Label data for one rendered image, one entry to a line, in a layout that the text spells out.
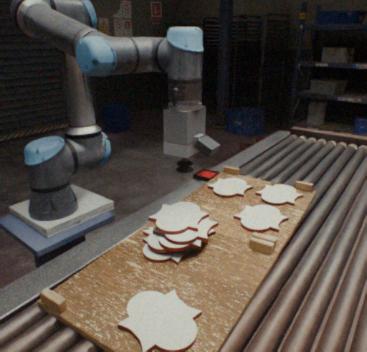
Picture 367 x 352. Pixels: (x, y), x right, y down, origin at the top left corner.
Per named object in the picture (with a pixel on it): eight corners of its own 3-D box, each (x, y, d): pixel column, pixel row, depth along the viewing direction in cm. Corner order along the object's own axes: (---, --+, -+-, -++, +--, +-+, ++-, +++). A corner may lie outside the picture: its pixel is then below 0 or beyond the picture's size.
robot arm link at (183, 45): (181, 28, 75) (211, 27, 70) (181, 78, 79) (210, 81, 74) (155, 27, 70) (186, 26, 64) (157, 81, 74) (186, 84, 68)
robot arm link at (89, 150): (58, 171, 113) (29, -9, 95) (96, 160, 123) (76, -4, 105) (77, 179, 105) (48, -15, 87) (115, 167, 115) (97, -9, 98)
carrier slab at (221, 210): (160, 219, 98) (160, 214, 98) (222, 174, 131) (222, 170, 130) (277, 258, 81) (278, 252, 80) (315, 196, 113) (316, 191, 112)
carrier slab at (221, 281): (37, 307, 66) (36, 300, 65) (160, 219, 98) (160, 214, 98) (187, 405, 48) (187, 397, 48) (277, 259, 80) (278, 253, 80)
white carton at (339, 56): (320, 62, 503) (322, 46, 495) (330, 61, 519) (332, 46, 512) (343, 63, 476) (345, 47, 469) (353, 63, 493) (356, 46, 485)
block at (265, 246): (247, 248, 82) (248, 238, 81) (250, 244, 83) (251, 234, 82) (272, 256, 79) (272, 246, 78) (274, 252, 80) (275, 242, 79)
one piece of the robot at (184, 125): (208, 97, 66) (206, 173, 72) (226, 91, 73) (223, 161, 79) (158, 92, 72) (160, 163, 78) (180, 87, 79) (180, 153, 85)
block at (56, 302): (40, 302, 65) (38, 291, 64) (48, 297, 66) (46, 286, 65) (60, 315, 62) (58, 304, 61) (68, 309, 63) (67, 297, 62)
